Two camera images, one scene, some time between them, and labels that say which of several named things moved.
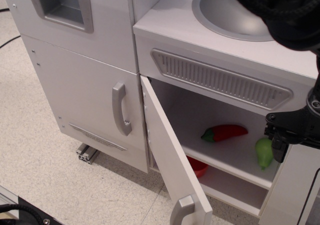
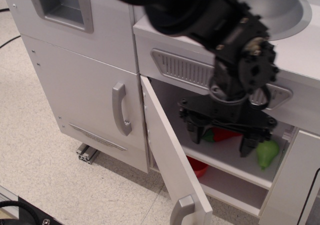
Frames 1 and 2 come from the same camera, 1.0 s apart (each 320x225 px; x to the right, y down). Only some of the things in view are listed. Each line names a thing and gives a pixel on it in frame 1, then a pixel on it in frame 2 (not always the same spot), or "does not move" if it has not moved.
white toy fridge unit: [83, 40] does not move
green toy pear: [264, 149] does not move
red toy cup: [200, 168] does not move
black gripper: [301, 126] → [235, 114]
